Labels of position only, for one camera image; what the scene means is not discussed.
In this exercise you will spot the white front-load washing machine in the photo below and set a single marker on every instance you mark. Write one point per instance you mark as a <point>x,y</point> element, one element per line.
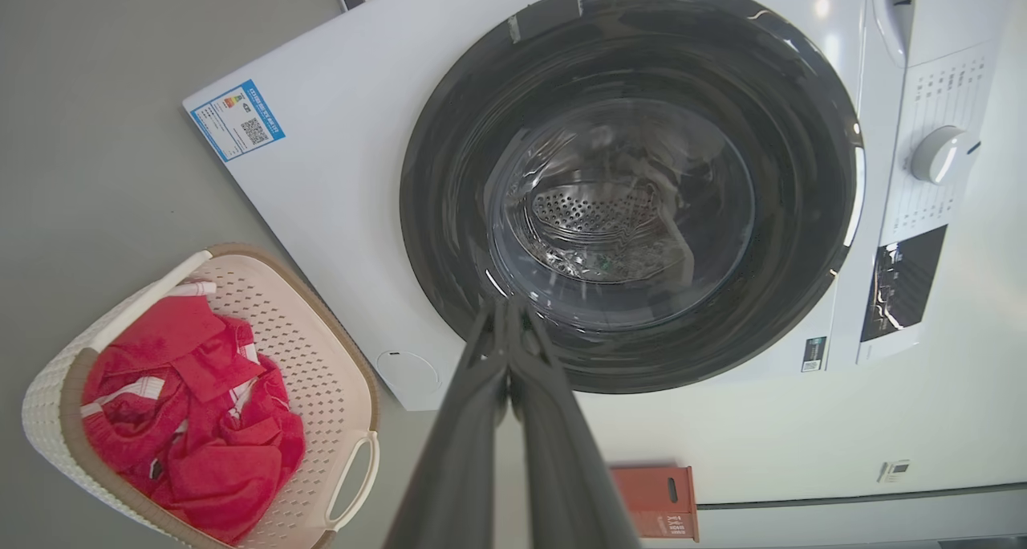
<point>337,132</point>

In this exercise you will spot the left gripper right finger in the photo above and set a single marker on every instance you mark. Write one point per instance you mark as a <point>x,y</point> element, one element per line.
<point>562,469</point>

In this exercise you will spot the small dark code sticker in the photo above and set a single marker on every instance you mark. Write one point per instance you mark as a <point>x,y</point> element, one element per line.
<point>813,355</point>

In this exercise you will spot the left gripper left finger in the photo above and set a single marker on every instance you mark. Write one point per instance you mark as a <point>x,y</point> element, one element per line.
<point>465,453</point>

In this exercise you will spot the round black washer door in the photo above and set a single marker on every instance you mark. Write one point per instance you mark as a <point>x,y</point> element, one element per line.
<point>449,172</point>

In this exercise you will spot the red and white garment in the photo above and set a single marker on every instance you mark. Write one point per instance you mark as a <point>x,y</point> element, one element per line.
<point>217,469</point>

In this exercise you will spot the round white filter cover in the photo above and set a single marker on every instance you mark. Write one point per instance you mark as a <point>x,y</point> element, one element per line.
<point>407,372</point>

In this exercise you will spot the white washer control knob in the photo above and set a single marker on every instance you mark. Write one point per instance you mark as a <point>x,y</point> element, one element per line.
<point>940,156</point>

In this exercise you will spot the white detergent drawer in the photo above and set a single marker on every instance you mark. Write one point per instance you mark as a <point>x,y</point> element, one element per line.
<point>955,11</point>

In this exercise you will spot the red-orange cardboard box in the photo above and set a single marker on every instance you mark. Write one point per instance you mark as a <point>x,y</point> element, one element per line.
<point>654,502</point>

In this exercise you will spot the blue energy label sticker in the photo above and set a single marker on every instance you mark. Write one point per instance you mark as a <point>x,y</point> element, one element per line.
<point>237,120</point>

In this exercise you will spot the white perforated laundry basket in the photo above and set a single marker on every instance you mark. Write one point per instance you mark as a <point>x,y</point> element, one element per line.
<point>321,372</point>

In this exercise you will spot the black washer display panel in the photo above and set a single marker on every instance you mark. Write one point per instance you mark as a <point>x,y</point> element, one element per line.
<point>903,284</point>

